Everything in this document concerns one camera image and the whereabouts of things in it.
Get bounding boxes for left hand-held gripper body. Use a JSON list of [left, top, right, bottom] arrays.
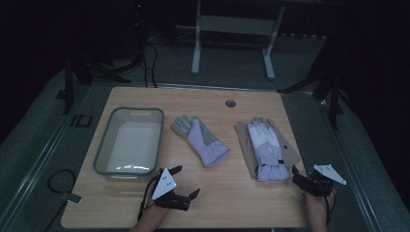
[[151, 167, 191, 212]]

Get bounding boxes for purple glove with grey palm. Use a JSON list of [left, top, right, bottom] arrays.
[[170, 114, 231, 169]]

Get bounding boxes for beige hand-shaped card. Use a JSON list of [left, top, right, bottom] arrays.
[[234, 122, 259, 180], [264, 117, 302, 169]]

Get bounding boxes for black cable loop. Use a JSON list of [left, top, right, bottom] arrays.
[[46, 168, 77, 195]]

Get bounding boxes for person's left hand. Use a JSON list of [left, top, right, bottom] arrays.
[[130, 198, 171, 232]]

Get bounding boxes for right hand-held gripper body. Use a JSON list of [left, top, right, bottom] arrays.
[[303, 163, 347, 197]]

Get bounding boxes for grey plastic bin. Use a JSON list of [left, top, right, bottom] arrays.
[[92, 106, 165, 177]]

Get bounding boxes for grey tape piece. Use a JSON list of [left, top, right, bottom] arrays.
[[59, 191, 83, 205]]

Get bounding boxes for black tripod stand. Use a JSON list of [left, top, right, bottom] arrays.
[[57, 47, 146, 116], [278, 61, 346, 131]]

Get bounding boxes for white metal desk frame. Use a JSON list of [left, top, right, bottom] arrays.
[[190, 0, 286, 81]]

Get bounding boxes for person's right hand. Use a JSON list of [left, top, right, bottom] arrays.
[[304, 190, 337, 232]]

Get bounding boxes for purple glove with white fingers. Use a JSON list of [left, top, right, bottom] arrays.
[[247, 117, 291, 183]]

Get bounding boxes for right hand-held gripper cable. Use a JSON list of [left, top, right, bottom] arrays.
[[324, 189, 337, 226]]

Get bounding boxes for black floor cables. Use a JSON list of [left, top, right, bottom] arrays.
[[141, 41, 160, 89]]

